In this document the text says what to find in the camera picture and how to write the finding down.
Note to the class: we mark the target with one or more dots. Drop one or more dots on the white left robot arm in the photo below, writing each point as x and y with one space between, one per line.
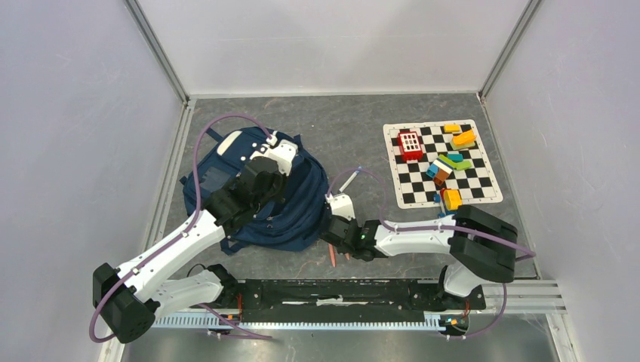
130 297

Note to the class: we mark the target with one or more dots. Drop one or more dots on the navy blue student backpack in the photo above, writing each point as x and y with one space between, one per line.
291 225

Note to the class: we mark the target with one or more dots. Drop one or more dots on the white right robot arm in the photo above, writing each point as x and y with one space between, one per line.
482 245

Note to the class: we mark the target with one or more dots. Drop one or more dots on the pile of coloured toy blocks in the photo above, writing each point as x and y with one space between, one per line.
442 167

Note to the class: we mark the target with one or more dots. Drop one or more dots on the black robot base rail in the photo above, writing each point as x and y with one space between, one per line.
342 300

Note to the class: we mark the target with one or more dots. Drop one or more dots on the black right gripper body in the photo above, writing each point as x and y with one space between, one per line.
352 221

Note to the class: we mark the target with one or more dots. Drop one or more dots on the orange curved toy block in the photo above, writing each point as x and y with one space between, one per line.
463 140

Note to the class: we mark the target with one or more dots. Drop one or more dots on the small toy vehicle blocks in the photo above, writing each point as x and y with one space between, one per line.
449 201

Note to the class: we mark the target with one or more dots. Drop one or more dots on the checkered chessboard mat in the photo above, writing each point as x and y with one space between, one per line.
425 157

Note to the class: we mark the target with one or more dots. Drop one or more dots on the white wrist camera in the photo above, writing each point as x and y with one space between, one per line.
283 154
341 205

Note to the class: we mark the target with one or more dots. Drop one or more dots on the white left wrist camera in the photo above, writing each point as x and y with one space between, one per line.
283 154

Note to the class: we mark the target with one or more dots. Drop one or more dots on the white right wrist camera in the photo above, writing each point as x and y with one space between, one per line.
341 205

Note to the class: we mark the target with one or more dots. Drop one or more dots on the red window toy block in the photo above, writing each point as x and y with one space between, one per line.
409 143

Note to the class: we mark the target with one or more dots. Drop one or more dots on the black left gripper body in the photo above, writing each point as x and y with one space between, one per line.
275 194

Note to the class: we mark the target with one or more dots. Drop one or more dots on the yellow flat toy block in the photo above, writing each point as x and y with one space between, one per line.
452 128

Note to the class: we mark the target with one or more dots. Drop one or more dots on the blue and white marker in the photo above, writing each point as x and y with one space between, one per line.
349 180

